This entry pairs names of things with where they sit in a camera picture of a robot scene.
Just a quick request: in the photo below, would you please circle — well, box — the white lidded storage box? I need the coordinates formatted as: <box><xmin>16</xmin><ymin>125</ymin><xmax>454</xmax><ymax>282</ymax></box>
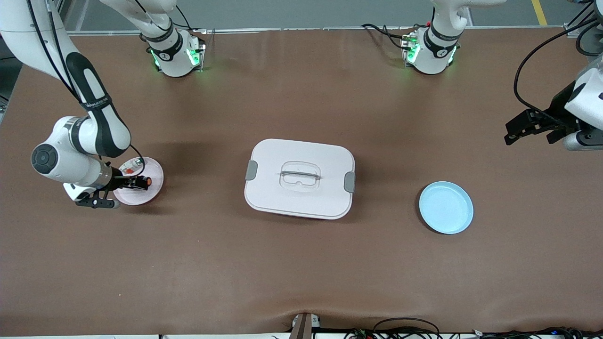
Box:
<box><xmin>244</xmin><ymin>138</ymin><xmax>356</xmax><ymax>220</ymax></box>

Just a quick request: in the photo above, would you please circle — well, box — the pink round plate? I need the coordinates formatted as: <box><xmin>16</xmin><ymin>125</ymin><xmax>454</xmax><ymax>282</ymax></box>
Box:
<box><xmin>112</xmin><ymin>156</ymin><xmax>165</xmax><ymax>206</ymax></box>

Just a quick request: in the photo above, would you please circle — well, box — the light blue round plate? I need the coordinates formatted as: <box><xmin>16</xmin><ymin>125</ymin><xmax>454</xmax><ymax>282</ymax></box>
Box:
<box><xmin>419</xmin><ymin>181</ymin><xmax>474</xmax><ymax>234</ymax></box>

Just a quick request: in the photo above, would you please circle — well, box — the brown table clamp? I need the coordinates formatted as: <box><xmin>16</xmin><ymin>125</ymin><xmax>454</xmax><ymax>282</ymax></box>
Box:
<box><xmin>288</xmin><ymin>313</ymin><xmax>322</xmax><ymax>339</ymax></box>

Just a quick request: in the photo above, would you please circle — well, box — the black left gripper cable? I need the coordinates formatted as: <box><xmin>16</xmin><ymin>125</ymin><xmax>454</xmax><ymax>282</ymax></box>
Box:
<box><xmin>513</xmin><ymin>19</ymin><xmax>603</xmax><ymax>128</ymax></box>

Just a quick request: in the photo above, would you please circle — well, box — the thick black cable loop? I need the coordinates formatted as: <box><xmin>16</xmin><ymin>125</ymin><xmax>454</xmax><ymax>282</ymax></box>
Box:
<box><xmin>568</xmin><ymin>0</ymin><xmax>603</xmax><ymax>57</ymax></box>

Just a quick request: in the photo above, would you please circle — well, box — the black arm base cable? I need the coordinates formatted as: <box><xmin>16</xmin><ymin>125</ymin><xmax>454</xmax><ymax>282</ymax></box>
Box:
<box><xmin>361</xmin><ymin>23</ymin><xmax>415</xmax><ymax>51</ymax></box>

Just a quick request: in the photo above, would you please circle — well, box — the black cable bundle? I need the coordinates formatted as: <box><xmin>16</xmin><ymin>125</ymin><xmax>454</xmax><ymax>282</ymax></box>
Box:
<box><xmin>344</xmin><ymin>325</ymin><xmax>603</xmax><ymax>339</ymax></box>

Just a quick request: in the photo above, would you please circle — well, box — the grey table edge rail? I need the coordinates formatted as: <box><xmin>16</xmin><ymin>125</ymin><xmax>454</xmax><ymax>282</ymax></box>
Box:
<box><xmin>66</xmin><ymin>26</ymin><xmax>573</xmax><ymax>37</ymax></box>

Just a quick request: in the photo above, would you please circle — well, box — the black looped cable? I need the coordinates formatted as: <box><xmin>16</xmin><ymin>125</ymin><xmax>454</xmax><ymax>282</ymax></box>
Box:
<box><xmin>372</xmin><ymin>318</ymin><xmax>441</xmax><ymax>339</ymax></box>

